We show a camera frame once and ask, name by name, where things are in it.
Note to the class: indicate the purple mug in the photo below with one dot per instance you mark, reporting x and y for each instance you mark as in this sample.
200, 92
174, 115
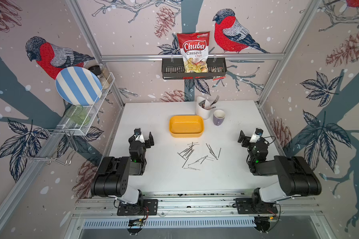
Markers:
218, 117

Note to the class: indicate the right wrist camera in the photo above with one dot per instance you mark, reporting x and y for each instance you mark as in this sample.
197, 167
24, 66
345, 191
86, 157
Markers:
256, 135

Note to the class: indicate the green glass bowl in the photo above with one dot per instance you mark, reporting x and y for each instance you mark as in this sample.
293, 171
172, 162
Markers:
78, 114

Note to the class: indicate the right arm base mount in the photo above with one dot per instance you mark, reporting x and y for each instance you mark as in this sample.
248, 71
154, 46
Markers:
246, 206

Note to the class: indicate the steel nail long diagonal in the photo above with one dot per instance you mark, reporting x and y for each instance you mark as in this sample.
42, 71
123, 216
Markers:
203, 158

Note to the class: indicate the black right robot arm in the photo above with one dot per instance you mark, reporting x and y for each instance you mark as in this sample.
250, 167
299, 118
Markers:
295, 177

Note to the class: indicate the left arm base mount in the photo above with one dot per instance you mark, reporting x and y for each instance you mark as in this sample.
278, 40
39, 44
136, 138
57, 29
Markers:
148, 208

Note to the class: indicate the yellow plastic storage box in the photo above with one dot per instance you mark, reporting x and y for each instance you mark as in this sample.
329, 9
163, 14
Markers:
186, 126

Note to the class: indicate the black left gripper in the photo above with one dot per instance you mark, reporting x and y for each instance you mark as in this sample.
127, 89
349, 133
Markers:
150, 139

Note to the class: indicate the black wall basket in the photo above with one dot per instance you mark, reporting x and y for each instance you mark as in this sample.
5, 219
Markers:
173, 69

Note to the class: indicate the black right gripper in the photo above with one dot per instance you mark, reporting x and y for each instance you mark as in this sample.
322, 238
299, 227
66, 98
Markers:
242, 137

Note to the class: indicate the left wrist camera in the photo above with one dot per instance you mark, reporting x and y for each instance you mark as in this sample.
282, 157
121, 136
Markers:
138, 135

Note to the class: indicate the clear wire dish rack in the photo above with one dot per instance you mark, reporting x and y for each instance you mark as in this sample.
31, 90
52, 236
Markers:
60, 144

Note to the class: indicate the dark lid spice jar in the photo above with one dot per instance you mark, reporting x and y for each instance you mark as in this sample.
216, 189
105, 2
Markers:
97, 71

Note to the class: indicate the blue white striped plate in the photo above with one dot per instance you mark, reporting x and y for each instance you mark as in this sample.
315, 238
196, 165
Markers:
78, 86

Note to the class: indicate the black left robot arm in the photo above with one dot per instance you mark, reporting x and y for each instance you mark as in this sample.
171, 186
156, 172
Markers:
111, 178

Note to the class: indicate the steel nail pile left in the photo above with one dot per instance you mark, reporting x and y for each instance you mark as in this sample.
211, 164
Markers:
186, 153

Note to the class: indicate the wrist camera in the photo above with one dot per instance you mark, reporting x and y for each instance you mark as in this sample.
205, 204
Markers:
138, 135
256, 135

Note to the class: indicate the metal fork in cup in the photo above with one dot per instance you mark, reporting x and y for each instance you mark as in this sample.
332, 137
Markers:
214, 102

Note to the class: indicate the red Chuba chips bag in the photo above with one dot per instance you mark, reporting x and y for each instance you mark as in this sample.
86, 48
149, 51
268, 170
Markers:
194, 50

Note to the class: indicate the white cutlery holder cup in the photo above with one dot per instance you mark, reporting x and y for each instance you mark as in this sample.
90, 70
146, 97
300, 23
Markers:
202, 107

